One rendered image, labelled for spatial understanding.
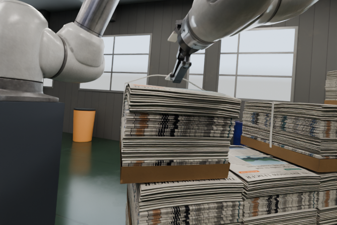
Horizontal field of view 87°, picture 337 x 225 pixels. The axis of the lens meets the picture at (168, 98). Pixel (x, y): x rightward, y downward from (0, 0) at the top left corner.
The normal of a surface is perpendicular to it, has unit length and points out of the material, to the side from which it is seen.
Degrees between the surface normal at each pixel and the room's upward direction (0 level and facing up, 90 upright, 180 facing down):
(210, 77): 90
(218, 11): 139
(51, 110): 90
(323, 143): 90
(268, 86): 90
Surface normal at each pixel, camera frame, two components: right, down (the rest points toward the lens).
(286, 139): -0.96, -0.07
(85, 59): 0.79, 0.44
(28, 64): 0.89, 0.11
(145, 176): 0.25, 0.19
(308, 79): -0.30, -0.04
